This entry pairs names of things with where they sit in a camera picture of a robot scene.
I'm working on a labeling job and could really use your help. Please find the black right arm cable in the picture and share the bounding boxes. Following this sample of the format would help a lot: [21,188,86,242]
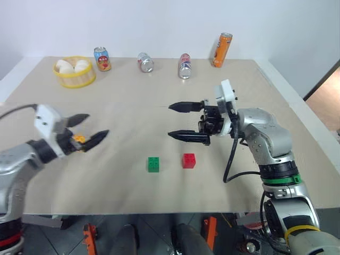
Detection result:
[222,111,264,184]

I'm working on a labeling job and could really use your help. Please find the white steamed bun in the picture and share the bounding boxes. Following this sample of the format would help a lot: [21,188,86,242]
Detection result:
[74,59,90,74]
[55,59,74,74]

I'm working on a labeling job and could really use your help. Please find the silver red soda can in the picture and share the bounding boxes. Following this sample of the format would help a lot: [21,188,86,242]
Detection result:
[137,52,155,73]

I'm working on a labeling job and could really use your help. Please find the brown wooden door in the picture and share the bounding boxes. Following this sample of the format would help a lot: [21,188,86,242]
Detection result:
[304,59,340,131]

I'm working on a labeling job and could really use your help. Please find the yellow steamer basket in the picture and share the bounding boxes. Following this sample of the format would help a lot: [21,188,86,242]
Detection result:
[52,55,97,89]

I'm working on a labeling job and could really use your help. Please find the tall orange soda can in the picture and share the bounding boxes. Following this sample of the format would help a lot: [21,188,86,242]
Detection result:
[211,32,234,68]

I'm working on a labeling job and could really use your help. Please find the green toy cube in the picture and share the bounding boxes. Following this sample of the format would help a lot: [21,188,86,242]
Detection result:
[147,156,161,173]

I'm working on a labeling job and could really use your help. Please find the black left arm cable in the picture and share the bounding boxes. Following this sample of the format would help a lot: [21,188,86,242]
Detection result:
[0,104,38,121]

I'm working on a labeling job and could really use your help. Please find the grey metal bracket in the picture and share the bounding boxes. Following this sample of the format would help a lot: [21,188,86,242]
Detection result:
[22,214,63,228]

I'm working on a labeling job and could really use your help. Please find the red toy cube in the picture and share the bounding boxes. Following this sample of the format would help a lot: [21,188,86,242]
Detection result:
[182,152,197,169]

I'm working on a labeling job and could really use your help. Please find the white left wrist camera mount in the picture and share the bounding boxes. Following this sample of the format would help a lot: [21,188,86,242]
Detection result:
[33,104,67,157]

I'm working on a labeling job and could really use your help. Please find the blue red cola can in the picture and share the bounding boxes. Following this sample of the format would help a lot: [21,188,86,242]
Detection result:
[178,53,193,80]

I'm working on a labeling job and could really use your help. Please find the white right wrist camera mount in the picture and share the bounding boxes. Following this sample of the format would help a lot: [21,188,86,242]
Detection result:
[214,79,239,138]

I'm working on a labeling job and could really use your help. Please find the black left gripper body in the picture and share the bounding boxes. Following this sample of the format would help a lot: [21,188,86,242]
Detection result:
[55,118,87,157]

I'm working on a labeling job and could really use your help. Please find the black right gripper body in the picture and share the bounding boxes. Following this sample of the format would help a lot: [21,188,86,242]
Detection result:
[198,99,226,136]

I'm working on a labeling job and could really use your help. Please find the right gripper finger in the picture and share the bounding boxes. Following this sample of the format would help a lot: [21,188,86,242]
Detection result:
[167,129,211,146]
[168,100,207,114]

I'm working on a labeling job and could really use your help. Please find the blue peach drink can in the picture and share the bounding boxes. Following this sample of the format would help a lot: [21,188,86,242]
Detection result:
[93,47,112,72]

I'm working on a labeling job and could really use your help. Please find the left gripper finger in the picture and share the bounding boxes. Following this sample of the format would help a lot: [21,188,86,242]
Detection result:
[66,113,90,131]
[83,129,110,152]

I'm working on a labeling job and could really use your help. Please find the dark rounded shape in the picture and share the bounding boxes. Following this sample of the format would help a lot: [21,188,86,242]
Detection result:
[172,223,213,255]
[115,224,139,255]

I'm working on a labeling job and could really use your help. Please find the orange clamp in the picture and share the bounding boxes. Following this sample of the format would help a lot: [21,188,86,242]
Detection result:
[82,223,99,255]
[203,216,218,252]

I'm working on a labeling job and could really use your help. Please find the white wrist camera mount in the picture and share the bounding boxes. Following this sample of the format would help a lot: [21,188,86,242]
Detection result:
[214,79,239,138]
[33,104,67,157]

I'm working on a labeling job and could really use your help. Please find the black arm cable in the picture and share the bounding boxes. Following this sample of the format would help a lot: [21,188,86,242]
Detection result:
[0,104,38,121]
[222,111,264,184]

